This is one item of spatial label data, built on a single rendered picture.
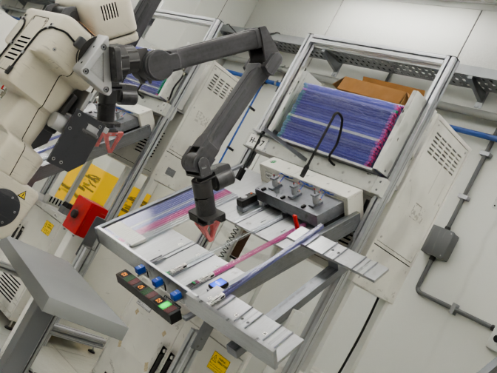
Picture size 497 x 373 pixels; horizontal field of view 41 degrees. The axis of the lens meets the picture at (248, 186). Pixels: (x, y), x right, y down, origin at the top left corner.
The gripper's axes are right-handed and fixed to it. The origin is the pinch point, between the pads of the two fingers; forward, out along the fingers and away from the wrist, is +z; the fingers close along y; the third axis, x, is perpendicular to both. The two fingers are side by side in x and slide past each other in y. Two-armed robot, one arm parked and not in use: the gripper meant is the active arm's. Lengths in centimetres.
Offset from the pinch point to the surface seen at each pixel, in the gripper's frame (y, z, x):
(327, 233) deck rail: 0, 20, -47
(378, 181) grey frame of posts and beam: -1, 10, -73
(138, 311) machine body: 62, 58, 0
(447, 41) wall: 112, 21, -273
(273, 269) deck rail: 0.3, 22.2, -22.1
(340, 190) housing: 8, 12, -63
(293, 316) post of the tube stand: -24.7, 20.3, -8.2
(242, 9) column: 314, 15, -266
